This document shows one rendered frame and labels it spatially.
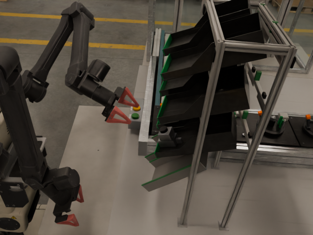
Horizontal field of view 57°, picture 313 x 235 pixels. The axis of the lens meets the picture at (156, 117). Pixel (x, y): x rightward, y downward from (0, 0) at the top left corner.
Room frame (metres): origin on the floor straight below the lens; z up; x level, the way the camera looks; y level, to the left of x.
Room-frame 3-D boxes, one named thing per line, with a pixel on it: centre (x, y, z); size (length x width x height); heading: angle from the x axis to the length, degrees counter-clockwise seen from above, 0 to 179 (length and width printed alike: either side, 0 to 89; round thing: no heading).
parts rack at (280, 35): (0.82, -0.23, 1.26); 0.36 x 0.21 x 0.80; 0
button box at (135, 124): (1.27, 0.11, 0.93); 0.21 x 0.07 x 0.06; 0
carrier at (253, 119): (1.19, -0.60, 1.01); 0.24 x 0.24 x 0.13; 0
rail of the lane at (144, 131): (1.46, 0.05, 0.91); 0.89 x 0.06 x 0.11; 0
